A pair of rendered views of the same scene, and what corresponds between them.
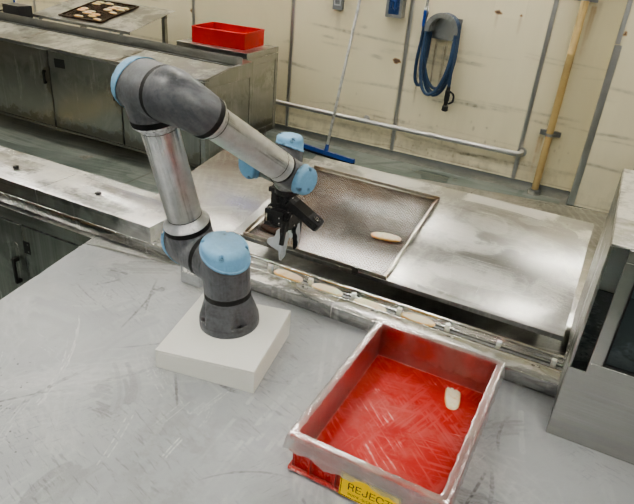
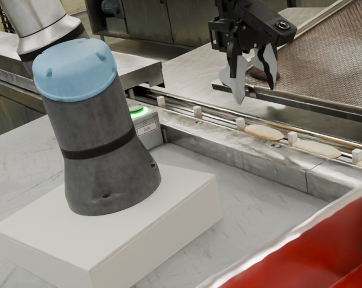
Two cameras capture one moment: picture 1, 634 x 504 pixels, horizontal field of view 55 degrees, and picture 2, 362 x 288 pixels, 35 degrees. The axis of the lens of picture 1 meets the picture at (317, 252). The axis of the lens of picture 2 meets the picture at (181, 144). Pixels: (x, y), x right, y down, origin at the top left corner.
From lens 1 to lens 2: 0.89 m
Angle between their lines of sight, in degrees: 30
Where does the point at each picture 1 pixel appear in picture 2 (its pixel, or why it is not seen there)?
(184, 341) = (33, 218)
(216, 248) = (50, 59)
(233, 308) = (91, 162)
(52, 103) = (169, 22)
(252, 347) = (116, 229)
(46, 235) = (40, 114)
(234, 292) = (84, 134)
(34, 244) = not seen: hidden behind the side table
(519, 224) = not seen: outside the picture
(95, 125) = (204, 36)
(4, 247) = not seen: hidden behind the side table
